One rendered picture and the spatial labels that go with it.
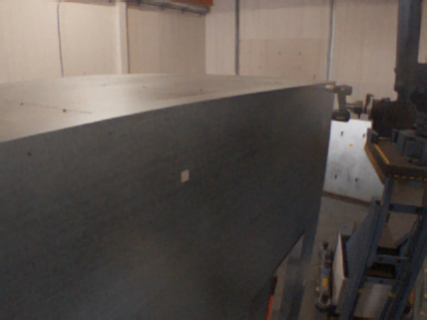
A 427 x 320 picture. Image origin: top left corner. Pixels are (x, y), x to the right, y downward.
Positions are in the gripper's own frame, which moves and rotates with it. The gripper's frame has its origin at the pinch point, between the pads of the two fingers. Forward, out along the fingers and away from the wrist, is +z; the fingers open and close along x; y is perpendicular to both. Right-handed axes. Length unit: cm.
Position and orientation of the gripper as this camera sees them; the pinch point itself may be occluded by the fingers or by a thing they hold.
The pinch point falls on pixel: (342, 105)
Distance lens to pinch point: 192.4
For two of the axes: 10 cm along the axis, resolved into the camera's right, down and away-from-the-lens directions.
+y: 1.2, 8.7, 4.8
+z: -8.1, -1.9, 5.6
